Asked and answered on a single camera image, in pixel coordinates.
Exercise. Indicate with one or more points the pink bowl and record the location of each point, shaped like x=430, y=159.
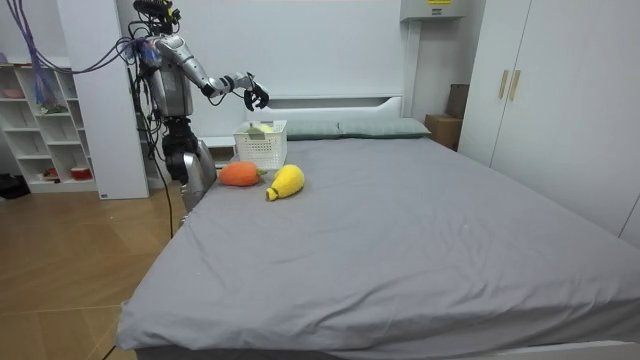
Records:
x=13, y=93

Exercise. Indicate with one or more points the white open shelf unit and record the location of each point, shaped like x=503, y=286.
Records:
x=50, y=145

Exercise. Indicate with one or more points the robot body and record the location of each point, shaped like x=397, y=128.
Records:
x=172, y=90

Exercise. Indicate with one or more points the grey bed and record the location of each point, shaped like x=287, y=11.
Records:
x=375, y=240

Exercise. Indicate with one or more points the red bowl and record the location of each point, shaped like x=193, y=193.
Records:
x=81, y=174

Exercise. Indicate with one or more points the orange carrot soft toy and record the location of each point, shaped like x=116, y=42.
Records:
x=240, y=174

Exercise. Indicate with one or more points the yellow white green soft toy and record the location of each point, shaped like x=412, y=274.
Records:
x=262, y=128

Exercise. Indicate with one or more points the yellow banana soft toy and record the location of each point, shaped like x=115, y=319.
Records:
x=289, y=181

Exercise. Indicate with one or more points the white nightstand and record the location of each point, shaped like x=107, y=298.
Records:
x=217, y=142

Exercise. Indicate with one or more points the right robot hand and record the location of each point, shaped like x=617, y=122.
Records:
x=257, y=95

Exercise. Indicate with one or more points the grey wall box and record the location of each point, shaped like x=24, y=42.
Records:
x=430, y=10

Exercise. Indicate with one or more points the tall white cabinet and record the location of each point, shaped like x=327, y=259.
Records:
x=110, y=125

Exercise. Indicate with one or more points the robot legs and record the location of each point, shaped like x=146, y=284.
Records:
x=200, y=170

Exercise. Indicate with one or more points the green pillow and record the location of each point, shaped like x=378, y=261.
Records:
x=385, y=127

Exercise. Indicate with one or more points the black bag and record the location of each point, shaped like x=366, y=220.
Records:
x=12, y=187

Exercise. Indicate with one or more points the white wardrobe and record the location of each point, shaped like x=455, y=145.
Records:
x=560, y=100

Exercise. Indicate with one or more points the dark brown cardboard box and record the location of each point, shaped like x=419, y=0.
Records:
x=457, y=100

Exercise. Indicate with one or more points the light brown cardboard box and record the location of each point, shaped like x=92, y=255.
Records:
x=442, y=131

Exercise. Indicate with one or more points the white perforated plastic basket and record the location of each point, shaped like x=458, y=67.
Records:
x=260, y=150

